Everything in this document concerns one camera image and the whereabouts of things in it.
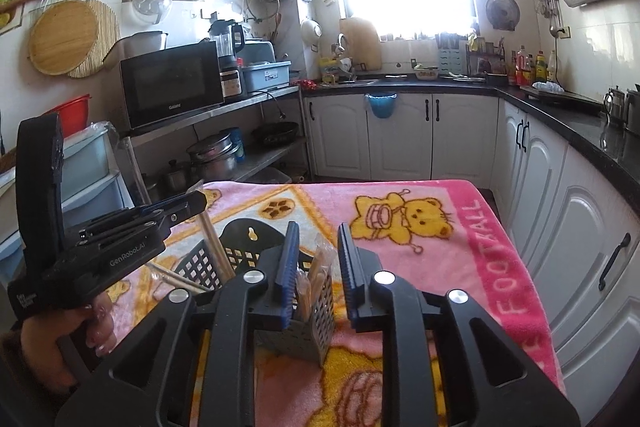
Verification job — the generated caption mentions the clear plastic dome cover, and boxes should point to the clear plastic dome cover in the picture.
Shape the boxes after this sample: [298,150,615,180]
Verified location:
[132,0,173,25]

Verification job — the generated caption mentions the bunch of chopsticks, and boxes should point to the bunch of chopsticks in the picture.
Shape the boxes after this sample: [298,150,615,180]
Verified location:
[150,244,333,320]

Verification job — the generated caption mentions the yellow sink caddy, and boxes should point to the yellow sink caddy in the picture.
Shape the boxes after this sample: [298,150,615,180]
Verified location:
[320,56,357,84]

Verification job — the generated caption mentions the person's left hand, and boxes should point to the person's left hand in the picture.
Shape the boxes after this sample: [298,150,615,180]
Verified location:
[20,298,120,396]

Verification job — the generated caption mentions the black blender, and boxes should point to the black blender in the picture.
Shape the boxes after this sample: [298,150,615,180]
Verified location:
[209,13,247,104]

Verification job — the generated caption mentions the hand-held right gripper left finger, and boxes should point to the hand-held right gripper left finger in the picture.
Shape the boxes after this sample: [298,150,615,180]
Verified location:
[55,221,301,427]

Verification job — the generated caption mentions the black cooktop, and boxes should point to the black cooktop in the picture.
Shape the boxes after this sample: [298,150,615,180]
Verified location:
[520,84,603,110]

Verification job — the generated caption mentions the white hanging colander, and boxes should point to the white hanging colander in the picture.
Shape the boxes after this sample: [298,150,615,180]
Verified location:
[300,18,322,52]

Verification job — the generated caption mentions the round wall vent fan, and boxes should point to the round wall vent fan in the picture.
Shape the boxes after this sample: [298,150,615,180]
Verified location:
[486,0,521,32]

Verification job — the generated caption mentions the translucent plastic container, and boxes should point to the translucent plastic container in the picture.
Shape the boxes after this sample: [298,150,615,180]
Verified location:
[117,31,169,60]

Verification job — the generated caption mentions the blue hanging bin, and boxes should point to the blue hanging bin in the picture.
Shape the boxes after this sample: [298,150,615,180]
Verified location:
[364,93,398,120]

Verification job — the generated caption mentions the black spice rack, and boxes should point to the black spice rack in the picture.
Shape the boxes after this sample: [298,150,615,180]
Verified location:
[467,38,508,75]

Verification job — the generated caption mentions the red plastic basin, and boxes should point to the red plastic basin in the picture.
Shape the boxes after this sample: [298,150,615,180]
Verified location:
[42,94,92,138]

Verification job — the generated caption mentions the steel kitchen shelf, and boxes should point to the steel kitchen shelf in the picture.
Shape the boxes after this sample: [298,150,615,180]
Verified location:
[120,84,312,212]

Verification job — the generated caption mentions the black power cable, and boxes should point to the black power cable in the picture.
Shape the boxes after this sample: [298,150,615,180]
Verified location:
[265,91,287,120]

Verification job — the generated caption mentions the blue plastic drawer cabinet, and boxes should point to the blue plastic drawer cabinet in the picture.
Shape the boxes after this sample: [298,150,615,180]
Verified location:
[59,121,135,233]

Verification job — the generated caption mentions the black wok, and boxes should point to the black wok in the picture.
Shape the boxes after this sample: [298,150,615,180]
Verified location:
[251,122,300,146]

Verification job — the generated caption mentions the blue-lid jar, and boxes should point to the blue-lid jar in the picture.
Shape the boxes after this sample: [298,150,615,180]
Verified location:
[229,128,246,162]

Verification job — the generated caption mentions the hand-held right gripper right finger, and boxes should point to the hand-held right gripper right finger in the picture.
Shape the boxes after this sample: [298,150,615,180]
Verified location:
[337,222,583,427]

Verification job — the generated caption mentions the green plastic utensil basket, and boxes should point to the green plastic utensil basket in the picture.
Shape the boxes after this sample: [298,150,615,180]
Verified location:
[172,218,336,368]

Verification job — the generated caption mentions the round straw mat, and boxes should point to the round straw mat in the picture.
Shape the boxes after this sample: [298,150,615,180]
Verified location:
[67,0,122,79]

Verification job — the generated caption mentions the red-capped sauce bottle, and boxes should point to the red-capped sauce bottle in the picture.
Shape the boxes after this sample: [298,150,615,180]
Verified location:
[515,47,532,86]

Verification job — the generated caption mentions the black countertop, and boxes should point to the black countertop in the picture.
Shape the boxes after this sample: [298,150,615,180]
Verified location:
[300,74,640,172]

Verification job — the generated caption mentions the single chopstick pair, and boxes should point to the single chopstick pair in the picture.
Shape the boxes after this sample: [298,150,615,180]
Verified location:
[199,207,236,280]

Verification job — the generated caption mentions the round bamboo board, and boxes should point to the round bamboo board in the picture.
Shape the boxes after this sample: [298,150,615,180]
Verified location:
[27,1,98,75]

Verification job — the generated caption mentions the wooden cutting board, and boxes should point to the wooden cutting board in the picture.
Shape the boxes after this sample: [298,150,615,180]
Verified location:
[340,17,382,70]

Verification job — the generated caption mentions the glass french press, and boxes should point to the glass french press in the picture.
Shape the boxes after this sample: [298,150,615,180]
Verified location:
[604,86,626,122]

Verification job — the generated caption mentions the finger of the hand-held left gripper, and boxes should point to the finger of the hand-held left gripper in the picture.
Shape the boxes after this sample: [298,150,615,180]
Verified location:
[131,192,204,214]
[149,199,207,228]

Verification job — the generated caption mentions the stacked steel pots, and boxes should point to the stacked steel pots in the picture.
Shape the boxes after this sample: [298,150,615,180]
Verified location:
[186,132,241,182]

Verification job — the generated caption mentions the pink bear printed blanket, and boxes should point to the pink bear printed blanket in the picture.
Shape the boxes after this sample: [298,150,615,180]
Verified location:
[90,179,568,427]

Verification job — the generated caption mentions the dark green pot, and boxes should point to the dark green pot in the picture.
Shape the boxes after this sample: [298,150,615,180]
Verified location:
[625,83,640,132]

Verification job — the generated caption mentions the black microwave oven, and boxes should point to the black microwave oven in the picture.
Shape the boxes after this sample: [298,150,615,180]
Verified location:
[120,41,225,130]

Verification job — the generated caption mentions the teal knife block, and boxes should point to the teal knife block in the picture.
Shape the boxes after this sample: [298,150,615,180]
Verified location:
[437,32,466,78]

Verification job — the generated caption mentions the hanging small ladles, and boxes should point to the hanging small ladles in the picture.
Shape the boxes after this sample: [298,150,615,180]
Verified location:
[536,0,560,38]

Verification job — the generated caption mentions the grey plastic dish box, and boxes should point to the grey plastic dish box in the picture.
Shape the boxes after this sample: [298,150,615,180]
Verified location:
[240,61,292,94]

